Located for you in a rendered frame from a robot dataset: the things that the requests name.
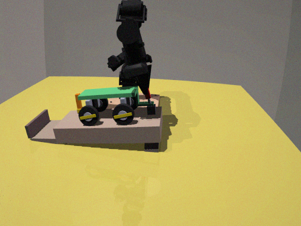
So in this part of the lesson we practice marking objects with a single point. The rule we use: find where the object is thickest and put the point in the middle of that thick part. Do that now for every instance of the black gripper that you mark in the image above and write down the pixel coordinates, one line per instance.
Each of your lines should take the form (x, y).
(138, 69)

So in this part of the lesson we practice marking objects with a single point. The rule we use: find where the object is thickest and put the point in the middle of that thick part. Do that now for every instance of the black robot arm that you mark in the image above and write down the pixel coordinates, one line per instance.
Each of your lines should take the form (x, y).
(132, 14)

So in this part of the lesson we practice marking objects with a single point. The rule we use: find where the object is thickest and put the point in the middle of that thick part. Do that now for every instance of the green trolley with black wheels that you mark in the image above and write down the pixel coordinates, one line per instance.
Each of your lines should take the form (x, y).
(97, 101)

